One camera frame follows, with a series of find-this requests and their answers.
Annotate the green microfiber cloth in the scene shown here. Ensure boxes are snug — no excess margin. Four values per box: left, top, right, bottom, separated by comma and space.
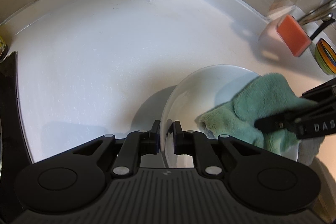
197, 73, 325, 165

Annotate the white ceramic bowl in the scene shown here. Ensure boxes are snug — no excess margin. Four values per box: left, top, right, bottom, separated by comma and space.
160, 65, 298, 168

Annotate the colourful striped bowl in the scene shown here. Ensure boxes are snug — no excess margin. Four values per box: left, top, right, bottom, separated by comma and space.
315, 38, 336, 75

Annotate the pink green sponge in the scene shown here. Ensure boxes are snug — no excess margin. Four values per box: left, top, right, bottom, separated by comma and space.
276, 15, 311, 57

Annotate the glass pot lid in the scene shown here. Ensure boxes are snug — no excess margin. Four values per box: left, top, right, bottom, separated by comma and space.
297, 0, 335, 26

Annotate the black gas stove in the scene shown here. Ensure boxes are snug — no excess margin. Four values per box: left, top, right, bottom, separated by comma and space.
1, 52, 31, 223

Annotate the yellow label sauce jar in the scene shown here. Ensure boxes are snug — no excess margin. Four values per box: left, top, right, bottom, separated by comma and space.
0, 36, 8, 58

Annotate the black pot handle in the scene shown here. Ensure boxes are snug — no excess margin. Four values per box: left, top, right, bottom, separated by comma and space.
310, 18, 335, 41

